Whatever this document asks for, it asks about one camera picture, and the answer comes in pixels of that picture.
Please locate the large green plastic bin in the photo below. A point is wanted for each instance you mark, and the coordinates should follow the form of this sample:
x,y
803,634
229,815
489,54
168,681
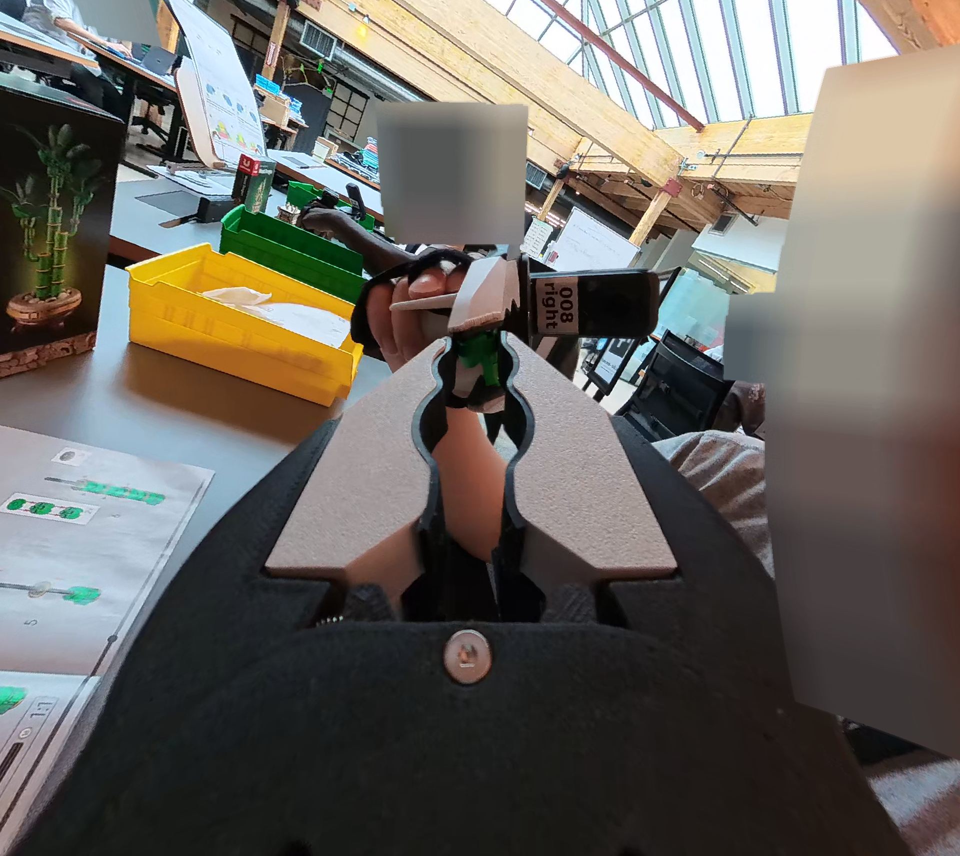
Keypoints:
x,y
300,248

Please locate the small red green box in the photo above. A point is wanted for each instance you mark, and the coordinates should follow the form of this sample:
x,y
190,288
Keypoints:
x,y
253,180

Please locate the wall air vent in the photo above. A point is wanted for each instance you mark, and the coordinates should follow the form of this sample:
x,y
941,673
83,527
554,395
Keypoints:
x,y
316,38

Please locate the dark desk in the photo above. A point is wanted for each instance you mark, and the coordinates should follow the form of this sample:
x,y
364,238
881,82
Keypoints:
x,y
187,391

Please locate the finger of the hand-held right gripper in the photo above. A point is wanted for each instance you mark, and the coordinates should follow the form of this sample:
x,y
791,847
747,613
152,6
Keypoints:
x,y
487,293

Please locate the black bamboo picture box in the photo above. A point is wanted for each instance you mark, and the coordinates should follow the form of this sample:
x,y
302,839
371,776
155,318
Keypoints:
x,y
52,225

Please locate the black framed sign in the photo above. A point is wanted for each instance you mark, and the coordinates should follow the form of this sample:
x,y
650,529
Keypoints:
x,y
611,361

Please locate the green toy brick piece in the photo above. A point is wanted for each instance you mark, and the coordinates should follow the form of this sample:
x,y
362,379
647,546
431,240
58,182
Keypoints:
x,y
480,353

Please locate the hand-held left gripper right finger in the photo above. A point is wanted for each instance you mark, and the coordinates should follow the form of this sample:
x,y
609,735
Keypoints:
x,y
592,488

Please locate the person's grey shirt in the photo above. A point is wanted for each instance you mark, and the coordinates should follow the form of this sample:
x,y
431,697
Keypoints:
x,y
720,488

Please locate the person's right hand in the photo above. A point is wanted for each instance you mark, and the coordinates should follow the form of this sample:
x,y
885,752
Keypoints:
x,y
420,331

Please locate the grey printed rug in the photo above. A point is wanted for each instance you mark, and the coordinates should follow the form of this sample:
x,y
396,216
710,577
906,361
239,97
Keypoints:
x,y
915,811

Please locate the black chair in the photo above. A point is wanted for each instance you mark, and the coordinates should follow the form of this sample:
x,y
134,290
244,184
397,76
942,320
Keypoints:
x,y
675,383

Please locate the whiteboard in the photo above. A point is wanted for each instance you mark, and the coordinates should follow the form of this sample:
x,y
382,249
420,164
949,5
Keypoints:
x,y
592,240

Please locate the black bar device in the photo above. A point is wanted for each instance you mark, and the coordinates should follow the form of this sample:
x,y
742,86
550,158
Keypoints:
x,y
206,207

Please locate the building instruction booklet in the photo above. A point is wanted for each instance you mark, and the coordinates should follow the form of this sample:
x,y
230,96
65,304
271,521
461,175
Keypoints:
x,y
75,548

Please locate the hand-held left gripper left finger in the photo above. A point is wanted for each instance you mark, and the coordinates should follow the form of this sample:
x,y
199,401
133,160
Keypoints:
x,y
360,481

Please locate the stack of coloured boxes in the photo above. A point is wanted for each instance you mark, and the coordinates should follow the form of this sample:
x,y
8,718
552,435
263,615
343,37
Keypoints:
x,y
364,158

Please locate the yellow plastic bin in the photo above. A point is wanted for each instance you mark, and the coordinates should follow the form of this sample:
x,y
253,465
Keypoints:
x,y
225,338

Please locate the white poster board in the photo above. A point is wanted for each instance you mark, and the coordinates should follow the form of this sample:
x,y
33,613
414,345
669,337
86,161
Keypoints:
x,y
214,75

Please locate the small green plastic bin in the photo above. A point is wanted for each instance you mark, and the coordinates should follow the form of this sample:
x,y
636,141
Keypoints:
x,y
307,192

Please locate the white plastic bags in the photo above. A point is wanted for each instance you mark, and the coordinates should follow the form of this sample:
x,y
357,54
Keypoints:
x,y
300,319

